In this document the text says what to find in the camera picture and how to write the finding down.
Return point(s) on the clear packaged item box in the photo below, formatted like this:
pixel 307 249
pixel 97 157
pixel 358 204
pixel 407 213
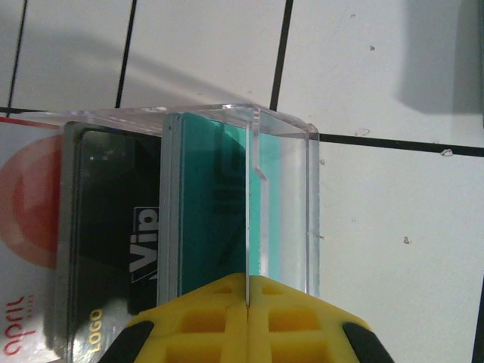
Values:
pixel 287 208

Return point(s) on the teal plastic card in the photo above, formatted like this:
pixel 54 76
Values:
pixel 196 189

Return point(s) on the black plastic card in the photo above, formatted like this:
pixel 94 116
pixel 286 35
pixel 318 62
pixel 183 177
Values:
pixel 106 208

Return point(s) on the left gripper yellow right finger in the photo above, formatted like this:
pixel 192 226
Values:
pixel 295 325

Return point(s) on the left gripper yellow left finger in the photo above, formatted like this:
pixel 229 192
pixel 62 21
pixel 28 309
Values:
pixel 196 325

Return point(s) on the white card with red circle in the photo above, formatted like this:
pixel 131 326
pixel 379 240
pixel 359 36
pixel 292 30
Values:
pixel 22 264

